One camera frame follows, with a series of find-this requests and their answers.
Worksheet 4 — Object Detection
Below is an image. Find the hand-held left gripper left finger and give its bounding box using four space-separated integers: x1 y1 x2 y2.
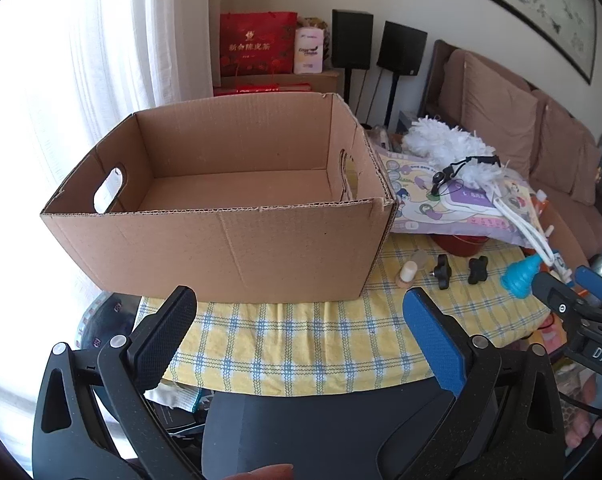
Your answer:
31 285 203 480

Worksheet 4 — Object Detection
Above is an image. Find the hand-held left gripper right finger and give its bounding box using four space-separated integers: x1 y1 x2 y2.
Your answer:
391 287 568 480

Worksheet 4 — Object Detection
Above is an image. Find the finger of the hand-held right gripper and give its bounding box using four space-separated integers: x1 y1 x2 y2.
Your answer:
531 271 602 333
575 266 602 312

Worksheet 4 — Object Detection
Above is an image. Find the blue silicone stopper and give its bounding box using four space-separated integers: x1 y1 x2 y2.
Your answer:
501 252 542 299

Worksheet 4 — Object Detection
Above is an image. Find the small white cap bottle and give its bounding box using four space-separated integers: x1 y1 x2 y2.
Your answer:
395 262 417 290

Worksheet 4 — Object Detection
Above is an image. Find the black star knob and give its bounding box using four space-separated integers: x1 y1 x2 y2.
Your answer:
429 253 454 291
468 255 490 285

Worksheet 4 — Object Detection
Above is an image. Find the brown cardboard box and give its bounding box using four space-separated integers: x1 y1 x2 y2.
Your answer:
40 91 398 306

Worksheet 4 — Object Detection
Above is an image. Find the round red tin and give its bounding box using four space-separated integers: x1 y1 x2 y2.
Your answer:
433 232 492 259

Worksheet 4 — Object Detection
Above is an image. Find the purple printed package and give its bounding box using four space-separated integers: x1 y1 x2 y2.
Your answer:
366 130 549 249

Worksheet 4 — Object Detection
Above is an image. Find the black lanyard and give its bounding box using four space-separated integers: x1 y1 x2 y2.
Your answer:
427 156 500 197

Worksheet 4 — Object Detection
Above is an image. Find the white fluffy duster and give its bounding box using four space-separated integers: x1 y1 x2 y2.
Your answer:
403 116 562 267

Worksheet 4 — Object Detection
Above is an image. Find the person's left hand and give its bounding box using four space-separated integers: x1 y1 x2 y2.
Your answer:
230 463 295 480

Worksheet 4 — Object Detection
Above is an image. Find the dark round object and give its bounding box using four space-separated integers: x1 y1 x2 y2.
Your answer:
78 293 148 352

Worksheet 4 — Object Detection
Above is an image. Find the brown sofa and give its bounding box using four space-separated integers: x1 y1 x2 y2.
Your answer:
420 38 602 263

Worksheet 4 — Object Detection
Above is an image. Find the person's bare foot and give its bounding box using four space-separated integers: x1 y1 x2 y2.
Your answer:
564 376 602 452

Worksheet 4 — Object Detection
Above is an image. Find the yellow checked tablecloth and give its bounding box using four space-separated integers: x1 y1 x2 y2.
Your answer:
134 232 556 397

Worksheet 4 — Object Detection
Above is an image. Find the large brown sofa cushion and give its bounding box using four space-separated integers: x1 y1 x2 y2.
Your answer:
461 52 540 177

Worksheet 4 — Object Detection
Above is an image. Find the black speaker stand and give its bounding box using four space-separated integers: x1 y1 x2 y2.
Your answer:
384 74 403 129
345 67 370 126

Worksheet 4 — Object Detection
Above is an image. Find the red gift box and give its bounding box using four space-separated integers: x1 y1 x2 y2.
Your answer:
213 82 313 97

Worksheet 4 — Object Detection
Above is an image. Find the framed ink painting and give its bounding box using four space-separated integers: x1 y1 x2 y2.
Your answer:
437 0 598 86

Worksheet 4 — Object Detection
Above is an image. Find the closed brown cardboard carton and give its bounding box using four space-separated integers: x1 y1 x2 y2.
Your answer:
221 69 345 102

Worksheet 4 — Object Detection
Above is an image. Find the black speaker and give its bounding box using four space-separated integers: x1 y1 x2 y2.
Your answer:
377 21 429 77
331 9 375 70

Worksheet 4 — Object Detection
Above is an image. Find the white curtain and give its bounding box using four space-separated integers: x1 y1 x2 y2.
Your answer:
0 0 223 311

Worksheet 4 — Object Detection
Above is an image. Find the red gift bag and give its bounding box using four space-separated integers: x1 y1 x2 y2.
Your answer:
219 11 299 78

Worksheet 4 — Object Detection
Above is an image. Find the white tissue pack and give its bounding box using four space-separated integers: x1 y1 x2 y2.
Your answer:
294 27 325 75

